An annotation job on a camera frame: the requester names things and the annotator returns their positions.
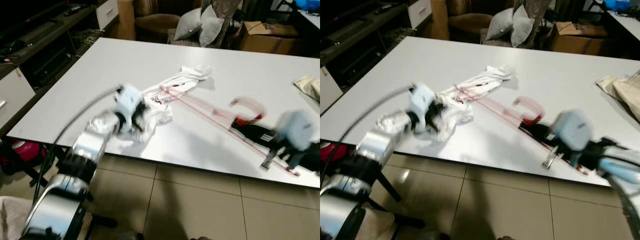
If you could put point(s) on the white printed T-shirt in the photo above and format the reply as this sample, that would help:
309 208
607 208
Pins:
185 80
492 79

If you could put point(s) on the white drawer cabinet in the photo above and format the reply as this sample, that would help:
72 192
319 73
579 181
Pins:
107 12
421 11

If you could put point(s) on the tan wooden panel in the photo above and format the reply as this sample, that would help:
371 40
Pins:
439 20
126 20

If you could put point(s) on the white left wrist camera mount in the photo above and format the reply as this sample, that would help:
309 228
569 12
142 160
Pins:
129 100
424 99

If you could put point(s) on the small white table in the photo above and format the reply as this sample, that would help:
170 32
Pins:
627 22
312 19

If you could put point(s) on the magenta round appliance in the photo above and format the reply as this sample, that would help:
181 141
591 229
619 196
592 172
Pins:
22 152
330 151

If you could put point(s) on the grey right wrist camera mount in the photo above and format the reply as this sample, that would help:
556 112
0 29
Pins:
572 127
295 129

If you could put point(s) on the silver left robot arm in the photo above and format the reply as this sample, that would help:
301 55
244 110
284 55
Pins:
345 205
55 205

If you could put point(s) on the black media console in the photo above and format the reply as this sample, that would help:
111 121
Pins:
360 60
45 65

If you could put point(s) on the cream cloth heap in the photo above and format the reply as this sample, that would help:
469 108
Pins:
12 217
375 225

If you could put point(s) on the brown armchair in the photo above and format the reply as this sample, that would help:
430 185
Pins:
467 22
155 22

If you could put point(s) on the blue plastic bin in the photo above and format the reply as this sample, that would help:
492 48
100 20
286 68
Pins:
307 4
622 5

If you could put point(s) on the red clothes hanger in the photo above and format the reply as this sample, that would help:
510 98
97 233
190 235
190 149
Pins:
539 116
257 118

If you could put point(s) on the low white drawer unit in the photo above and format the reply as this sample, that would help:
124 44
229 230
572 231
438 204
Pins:
15 95
330 87

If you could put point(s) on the brown cardboard box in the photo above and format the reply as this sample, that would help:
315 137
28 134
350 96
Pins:
267 40
580 40

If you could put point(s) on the cream fleece garment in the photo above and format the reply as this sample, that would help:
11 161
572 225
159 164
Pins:
310 87
622 95

